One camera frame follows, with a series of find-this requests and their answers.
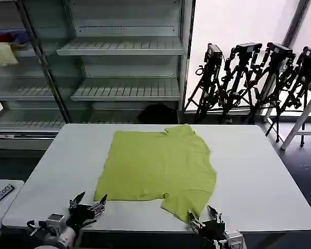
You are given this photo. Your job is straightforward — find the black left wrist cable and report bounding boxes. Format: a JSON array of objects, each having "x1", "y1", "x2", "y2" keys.
[{"x1": 25, "y1": 219, "x2": 46, "y2": 237}]

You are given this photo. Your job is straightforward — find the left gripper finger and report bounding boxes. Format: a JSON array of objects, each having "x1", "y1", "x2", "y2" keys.
[
  {"x1": 68, "y1": 191, "x2": 86, "y2": 209},
  {"x1": 89, "y1": 193, "x2": 108, "y2": 217}
]

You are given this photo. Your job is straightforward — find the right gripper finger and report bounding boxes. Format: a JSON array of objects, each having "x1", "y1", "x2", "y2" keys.
[
  {"x1": 187, "y1": 210, "x2": 206, "y2": 233},
  {"x1": 206, "y1": 204, "x2": 225, "y2": 225}
]

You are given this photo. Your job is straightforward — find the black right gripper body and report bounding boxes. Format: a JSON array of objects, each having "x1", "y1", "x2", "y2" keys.
[{"x1": 200, "y1": 220, "x2": 227, "y2": 243}]

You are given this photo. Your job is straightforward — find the grey rack with clothes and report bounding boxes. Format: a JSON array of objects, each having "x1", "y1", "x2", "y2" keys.
[{"x1": 0, "y1": 0, "x2": 71, "y2": 158}]

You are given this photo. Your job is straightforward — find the black camera tripod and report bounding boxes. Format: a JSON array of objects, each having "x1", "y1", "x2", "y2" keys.
[
  {"x1": 183, "y1": 43, "x2": 233, "y2": 123},
  {"x1": 222, "y1": 43, "x2": 264, "y2": 123},
  {"x1": 264, "y1": 46, "x2": 311, "y2": 144},
  {"x1": 245, "y1": 42, "x2": 298, "y2": 125}
]

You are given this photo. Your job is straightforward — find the white side table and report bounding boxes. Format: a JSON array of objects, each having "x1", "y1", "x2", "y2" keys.
[{"x1": 0, "y1": 178, "x2": 25, "y2": 249}]

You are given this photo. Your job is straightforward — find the yellow-green shirt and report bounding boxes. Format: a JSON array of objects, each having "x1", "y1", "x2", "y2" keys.
[{"x1": 93, "y1": 123, "x2": 218, "y2": 223}]

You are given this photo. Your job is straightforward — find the grey metal shelving unit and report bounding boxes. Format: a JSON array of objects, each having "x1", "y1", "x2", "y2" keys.
[{"x1": 23, "y1": 0, "x2": 196, "y2": 125}]

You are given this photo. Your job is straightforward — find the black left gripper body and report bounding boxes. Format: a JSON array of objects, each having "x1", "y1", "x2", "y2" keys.
[{"x1": 66, "y1": 204, "x2": 97, "y2": 229}]

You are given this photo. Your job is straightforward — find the black bag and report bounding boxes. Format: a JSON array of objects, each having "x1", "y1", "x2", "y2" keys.
[{"x1": 137, "y1": 103, "x2": 178, "y2": 124}]

